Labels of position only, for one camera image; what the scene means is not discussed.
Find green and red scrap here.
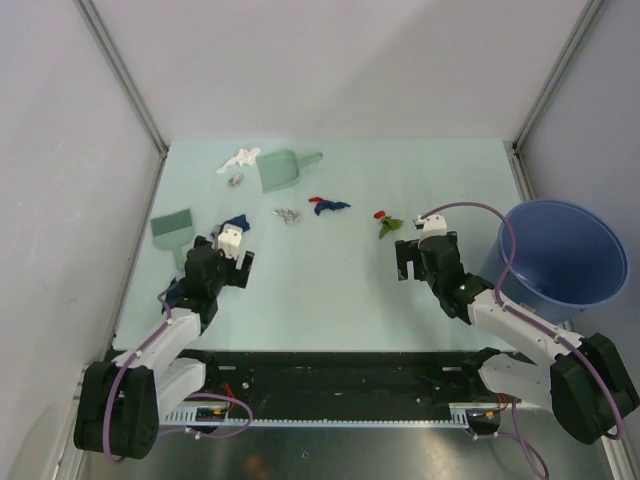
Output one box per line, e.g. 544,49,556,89
374,210,404,239

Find green hand brush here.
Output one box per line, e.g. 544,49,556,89
150,209,195,271

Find blue and red scrap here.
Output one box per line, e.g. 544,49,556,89
308,197,351,216

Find green dustpan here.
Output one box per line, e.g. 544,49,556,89
256,150,323,193

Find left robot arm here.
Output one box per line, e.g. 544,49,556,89
73,224,254,463

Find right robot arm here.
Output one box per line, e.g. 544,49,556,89
394,232,639,444

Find dark blue paper scrap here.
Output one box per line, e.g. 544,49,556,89
222,214,251,232

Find silver foil paper scrap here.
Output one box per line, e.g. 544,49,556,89
272,209,301,225

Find small grey paper scrap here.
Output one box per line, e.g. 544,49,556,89
228,173,244,187

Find white paper scrap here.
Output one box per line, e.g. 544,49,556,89
216,147,261,174

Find blue plastic bucket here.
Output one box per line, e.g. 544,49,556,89
479,199,630,324

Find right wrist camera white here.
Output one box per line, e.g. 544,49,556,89
414,213,448,237

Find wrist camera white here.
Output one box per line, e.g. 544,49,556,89
216,223,243,261
414,213,448,237

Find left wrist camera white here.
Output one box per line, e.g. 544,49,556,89
216,223,243,261

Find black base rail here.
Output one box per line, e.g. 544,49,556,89
186,349,501,420

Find grey cable duct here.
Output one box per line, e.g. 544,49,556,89
160,404,499,429

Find left aluminium frame post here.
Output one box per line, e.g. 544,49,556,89
72,0,169,159

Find aluminium frame post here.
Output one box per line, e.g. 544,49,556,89
510,0,609,154
72,0,169,159

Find right aluminium frame post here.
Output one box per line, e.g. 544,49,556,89
510,0,609,154

